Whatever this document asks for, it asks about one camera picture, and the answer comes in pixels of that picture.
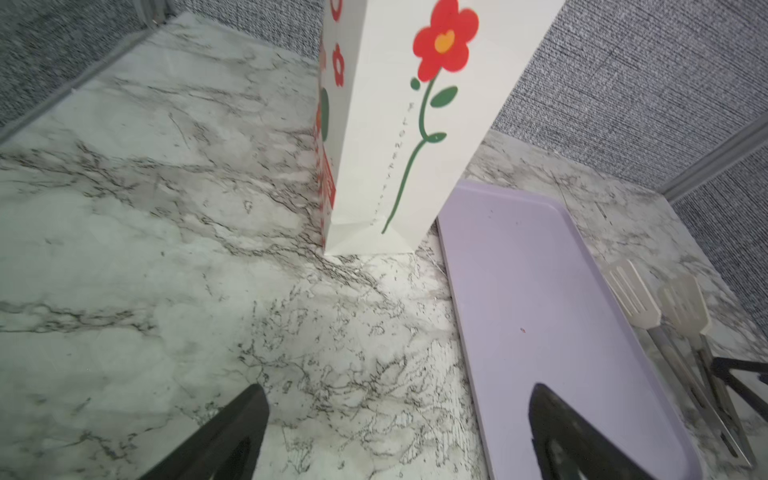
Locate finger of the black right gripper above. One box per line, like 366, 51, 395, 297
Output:
711, 357, 768, 421

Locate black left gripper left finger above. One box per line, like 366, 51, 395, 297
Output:
141, 384, 270, 480

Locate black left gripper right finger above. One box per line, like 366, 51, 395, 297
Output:
528, 383, 652, 480

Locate metal tongs with white tips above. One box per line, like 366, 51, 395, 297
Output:
602, 259, 767, 469

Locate white paper bag with rose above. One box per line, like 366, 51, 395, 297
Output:
314, 0, 563, 256

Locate lilac plastic tray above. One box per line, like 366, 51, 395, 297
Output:
438, 181, 703, 479

